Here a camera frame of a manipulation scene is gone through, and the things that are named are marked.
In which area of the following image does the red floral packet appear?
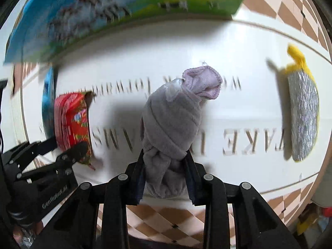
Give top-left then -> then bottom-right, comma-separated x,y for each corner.
54,91 -> 96,171

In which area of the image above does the grey purple sock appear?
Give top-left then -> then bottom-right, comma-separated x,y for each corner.
139,66 -> 223,199

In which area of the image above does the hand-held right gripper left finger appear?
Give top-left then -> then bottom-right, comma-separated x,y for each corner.
33,149 -> 146,249

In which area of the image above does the blue packet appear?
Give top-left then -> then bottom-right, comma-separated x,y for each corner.
41,66 -> 56,138

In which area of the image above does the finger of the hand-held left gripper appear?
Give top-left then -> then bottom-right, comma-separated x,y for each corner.
16,141 -> 89,184
1,138 -> 57,170

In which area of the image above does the yellow silver scrubbing sponge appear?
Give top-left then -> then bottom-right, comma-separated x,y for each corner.
285,44 -> 320,163

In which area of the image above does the yellow bag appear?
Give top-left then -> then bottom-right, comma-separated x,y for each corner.
296,211 -> 321,235

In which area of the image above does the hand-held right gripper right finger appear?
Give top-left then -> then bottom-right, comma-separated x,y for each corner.
182,150 -> 303,249

